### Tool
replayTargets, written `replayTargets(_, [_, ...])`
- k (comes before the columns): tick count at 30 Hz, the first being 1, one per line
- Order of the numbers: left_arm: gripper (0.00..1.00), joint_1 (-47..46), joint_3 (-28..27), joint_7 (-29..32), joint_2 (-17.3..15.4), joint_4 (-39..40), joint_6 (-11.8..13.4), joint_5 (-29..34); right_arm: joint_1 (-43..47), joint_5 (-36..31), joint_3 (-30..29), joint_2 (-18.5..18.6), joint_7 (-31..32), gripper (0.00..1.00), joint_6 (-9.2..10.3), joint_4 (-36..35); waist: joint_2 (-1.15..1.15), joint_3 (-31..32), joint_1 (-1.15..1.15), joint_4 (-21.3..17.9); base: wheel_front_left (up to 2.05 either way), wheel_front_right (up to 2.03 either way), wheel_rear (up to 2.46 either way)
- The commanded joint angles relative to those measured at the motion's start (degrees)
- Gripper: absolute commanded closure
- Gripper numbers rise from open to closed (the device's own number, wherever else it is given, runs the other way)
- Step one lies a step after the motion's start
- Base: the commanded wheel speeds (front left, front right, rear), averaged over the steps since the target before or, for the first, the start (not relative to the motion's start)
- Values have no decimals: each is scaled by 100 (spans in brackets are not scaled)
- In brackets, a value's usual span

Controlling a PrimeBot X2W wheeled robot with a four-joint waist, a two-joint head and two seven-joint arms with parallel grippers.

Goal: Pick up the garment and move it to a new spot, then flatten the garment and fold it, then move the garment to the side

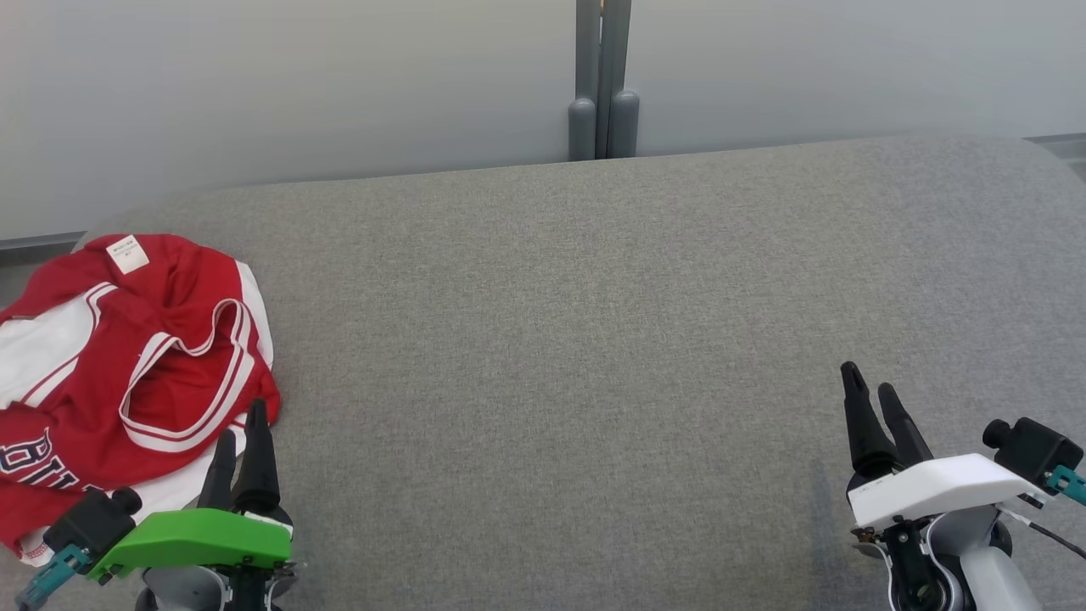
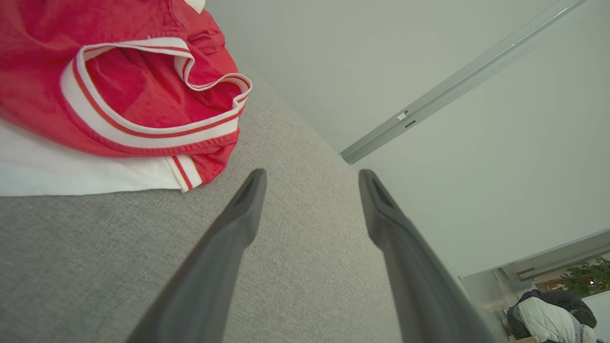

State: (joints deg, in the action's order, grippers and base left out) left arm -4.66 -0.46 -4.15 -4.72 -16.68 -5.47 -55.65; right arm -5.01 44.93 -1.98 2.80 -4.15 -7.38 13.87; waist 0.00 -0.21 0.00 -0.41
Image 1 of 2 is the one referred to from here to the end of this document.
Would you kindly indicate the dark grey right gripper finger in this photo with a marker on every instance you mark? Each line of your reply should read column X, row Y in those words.
column 908, row 437
column 870, row 433

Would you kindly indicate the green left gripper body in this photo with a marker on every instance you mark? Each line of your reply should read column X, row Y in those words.
column 195, row 539

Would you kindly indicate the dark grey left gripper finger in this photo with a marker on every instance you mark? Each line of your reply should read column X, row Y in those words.
column 217, row 475
column 257, row 467

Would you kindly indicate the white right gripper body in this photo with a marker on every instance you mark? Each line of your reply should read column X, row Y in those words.
column 933, row 488

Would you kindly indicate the red white basketball jersey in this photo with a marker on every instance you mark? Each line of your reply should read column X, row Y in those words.
column 93, row 407

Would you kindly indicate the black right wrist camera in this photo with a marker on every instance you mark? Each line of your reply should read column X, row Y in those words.
column 1031, row 445

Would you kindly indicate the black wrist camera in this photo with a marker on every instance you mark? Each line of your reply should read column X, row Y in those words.
column 1031, row 445
column 89, row 522

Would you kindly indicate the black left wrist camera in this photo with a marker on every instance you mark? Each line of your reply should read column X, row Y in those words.
column 89, row 522

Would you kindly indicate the teal right camera connector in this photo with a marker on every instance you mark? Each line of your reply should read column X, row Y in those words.
column 1069, row 484

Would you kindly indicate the teal camera connector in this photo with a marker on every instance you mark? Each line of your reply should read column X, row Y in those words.
column 53, row 573
column 1069, row 484

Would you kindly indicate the teal left camera connector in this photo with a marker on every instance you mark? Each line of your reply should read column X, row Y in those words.
column 53, row 573

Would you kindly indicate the grey partition post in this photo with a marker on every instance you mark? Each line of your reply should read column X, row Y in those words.
column 602, row 85

